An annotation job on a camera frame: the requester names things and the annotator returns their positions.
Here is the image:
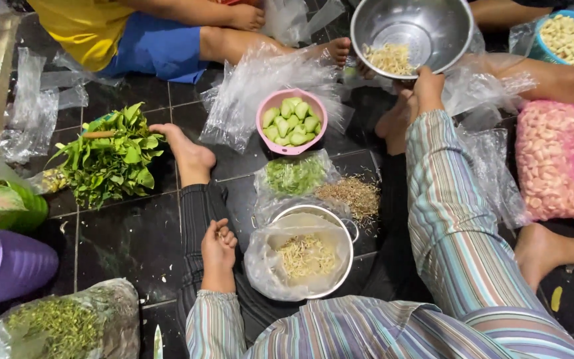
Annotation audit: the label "heap of green vegetable pieces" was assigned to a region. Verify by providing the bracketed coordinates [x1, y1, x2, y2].
[262, 97, 322, 147]

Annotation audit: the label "person's right hand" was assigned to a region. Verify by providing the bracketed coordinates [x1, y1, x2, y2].
[413, 66, 446, 116]

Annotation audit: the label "clear bag lining pot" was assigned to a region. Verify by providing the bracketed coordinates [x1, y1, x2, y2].
[243, 213, 352, 302]

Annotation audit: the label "bean sprouts in steel bowl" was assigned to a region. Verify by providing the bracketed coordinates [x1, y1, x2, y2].
[362, 43, 413, 76]

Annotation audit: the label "large crumpled clear plastic bag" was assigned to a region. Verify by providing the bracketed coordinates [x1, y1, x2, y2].
[199, 44, 355, 154]

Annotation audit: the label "pink plastic bowl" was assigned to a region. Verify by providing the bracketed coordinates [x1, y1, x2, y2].
[255, 88, 329, 156]

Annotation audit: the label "pile of sprout trimmings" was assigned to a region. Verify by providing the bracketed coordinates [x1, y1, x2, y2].
[315, 175, 381, 225]

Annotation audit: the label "bundle of green leaves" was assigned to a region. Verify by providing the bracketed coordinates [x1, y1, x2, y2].
[48, 102, 165, 210]

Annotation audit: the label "bean sprouts in clear bag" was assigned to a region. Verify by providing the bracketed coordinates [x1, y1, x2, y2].
[276, 234, 337, 279]

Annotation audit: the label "pink bag of crackers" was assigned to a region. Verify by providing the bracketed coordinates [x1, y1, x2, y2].
[515, 100, 574, 228]

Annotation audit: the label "bag of shredded green vegetables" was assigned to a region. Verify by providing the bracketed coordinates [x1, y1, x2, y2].
[253, 149, 341, 210]

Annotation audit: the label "small bag of yellow kernels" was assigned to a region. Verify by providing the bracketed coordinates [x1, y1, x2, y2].
[29, 168, 71, 195]

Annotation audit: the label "blue bowl of pale nuts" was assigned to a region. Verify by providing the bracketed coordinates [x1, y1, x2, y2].
[535, 10, 574, 67]

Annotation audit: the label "steel pot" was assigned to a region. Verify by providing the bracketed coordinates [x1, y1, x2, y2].
[267, 203, 360, 300]

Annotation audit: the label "heap of clear plastic bags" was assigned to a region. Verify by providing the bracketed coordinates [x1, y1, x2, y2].
[0, 47, 123, 165]

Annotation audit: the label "purple plastic bucket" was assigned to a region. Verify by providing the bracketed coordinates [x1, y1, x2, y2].
[0, 221, 59, 311]

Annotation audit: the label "green plastic basin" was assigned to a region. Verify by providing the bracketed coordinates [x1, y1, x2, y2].
[0, 179, 49, 232]

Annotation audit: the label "person's right leg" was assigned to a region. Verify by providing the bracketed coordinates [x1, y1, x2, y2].
[362, 82, 434, 304]

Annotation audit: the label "bag of chopped greens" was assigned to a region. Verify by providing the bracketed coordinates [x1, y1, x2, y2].
[0, 278, 141, 359]

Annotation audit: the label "person's left leg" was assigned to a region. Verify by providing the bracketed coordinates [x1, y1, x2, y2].
[148, 123, 268, 345]

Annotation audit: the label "steel bowl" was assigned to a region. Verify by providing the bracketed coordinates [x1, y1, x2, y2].
[350, 0, 475, 80]

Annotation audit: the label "person's left hand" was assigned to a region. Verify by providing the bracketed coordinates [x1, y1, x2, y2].
[201, 218, 239, 282]

